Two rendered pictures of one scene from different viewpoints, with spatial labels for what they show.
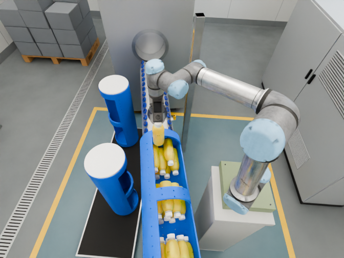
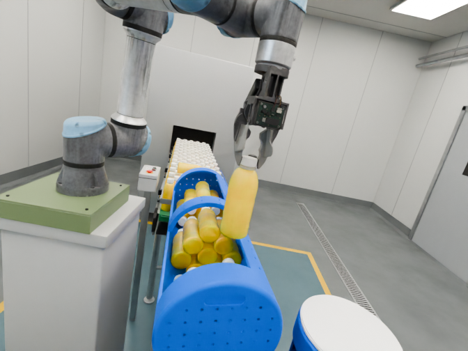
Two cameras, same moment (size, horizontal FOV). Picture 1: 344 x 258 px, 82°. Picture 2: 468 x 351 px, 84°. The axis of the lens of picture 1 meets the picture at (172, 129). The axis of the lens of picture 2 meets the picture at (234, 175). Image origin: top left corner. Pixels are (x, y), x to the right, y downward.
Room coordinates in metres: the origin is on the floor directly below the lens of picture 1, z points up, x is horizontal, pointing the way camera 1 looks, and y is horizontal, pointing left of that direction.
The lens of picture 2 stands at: (1.26, 0.01, 1.57)
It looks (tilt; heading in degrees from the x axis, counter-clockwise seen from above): 15 degrees down; 176
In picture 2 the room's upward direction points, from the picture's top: 12 degrees clockwise
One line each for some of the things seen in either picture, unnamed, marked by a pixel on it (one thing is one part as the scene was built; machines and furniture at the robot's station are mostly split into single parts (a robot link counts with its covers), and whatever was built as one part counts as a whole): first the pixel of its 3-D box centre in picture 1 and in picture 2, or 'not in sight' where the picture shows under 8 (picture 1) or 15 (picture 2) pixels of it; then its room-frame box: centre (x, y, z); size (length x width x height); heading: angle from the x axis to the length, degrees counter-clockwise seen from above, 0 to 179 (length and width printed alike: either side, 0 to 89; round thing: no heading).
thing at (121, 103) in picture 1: (121, 115); not in sight; (1.48, 0.57, 0.59); 0.28 x 0.28 x 0.88
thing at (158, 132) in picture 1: (158, 133); (240, 199); (0.68, 0.08, 1.36); 0.07 x 0.07 x 0.19
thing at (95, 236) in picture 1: (123, 181); not in sight; (0.92, 0.53, 0.08); 1.50 x 0.52 x 0.15; 178
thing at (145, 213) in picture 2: not in sight; (139, 257); (-0.26, -0.38, 0.50); 0.04 x 0.04 x 1.00; 9
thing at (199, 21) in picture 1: (188, 105); not in sight; (1.43, -0.16, 0.85); 0.06 x 0.06 x 1.70; 9
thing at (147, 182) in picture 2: not in sight; (149, 177); (-0.26, -0.38, 1.05); 0.20 x 0.10 x 0.10; 9
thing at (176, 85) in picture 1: (175, 83); (238, 14); (0.64, -0.01, 1.75); 0.11 x 0.11 x 0.08; 49
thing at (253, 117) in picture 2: (156, 100); (266, 98); (0.70, 0.08, 1.60); 0.09 x 0.08 x 0.12; 9
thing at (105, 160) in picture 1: (104, 159); (349, 331); (0.68, 0.46, 1.03); 0.28 x 0.28 x 0.01
